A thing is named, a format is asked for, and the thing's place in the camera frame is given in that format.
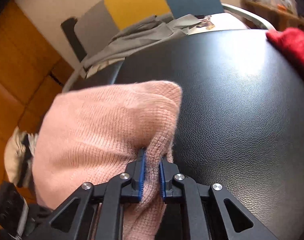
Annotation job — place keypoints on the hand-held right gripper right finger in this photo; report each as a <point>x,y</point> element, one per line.
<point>162,177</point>

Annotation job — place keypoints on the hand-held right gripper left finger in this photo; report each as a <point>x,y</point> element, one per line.
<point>141,175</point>

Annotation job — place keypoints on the pink knitted sweater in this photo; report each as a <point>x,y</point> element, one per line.
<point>104,120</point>

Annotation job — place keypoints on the grey garment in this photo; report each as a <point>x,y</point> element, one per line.
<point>142,37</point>

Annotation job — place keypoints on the orange brown wooden cabinet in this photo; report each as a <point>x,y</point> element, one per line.
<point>16,67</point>

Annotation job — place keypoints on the white printed seat cushion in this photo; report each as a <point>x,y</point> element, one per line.
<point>224,21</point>

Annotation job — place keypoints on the grey yellow blue sofa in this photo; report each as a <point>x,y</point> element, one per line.
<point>131,5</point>

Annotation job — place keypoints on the red knitted garment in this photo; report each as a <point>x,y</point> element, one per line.
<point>292,42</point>

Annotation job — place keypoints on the brown wooden desk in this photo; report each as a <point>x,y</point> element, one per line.
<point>274,17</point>

